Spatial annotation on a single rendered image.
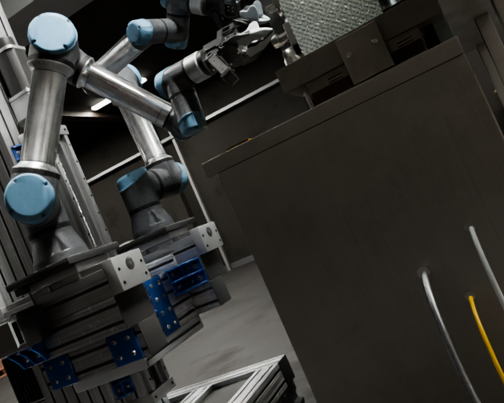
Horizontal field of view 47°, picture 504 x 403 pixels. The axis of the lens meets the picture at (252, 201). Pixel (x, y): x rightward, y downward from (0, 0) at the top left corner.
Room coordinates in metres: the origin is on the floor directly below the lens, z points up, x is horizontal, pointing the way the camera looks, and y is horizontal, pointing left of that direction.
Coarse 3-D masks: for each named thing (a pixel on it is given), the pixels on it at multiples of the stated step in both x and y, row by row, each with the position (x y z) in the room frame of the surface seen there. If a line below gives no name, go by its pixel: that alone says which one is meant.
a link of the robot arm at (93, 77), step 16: (80, 64) 1.57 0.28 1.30; (96, 64) 1.61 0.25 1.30; (80, 80) 1.59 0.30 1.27; (96, 80) 1.59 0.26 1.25; (112, 80) 1.60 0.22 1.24; (112, 96) 1.61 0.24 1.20; (128, 96) 1.61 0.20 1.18; (144, 96) 1.62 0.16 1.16; (144, 112) 1.62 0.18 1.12; (160, 112) 1.62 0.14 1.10
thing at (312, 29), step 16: (320, 0) 1.53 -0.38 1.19; (336, 0) 1.52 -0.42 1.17; (352, 0) 1.50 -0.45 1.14; (368, 0) 1.49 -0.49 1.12; (288, 16) 1.57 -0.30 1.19; (304, 16) 1.55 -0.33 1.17; (320, 16) 1.54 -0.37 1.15; (336, 16) 1.52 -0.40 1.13; (352, 16) 1.51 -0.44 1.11; (368, 16) 1.49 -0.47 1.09; (304, 32) 1.56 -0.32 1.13; (320, 32) 1.54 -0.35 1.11; (336, 32) 1.53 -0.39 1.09; (304, 48) 1.57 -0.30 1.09
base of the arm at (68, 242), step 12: (48, 228) 1.51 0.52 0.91; (60, 228) 1.52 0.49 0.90; (72, 228) 1.57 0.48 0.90; (36, 240) 1.51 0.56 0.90; (48, 240) 1.50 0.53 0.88; (60, 240) 1.51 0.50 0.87; (72, 240) 1.53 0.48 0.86; (36, 252) 1.51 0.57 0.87; (48, 252) 1.49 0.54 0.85; (60, 252) 1.49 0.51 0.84; (72, 252) 1.51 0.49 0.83; (36, 264) 1.50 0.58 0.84; (48, 264) 1.49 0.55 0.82
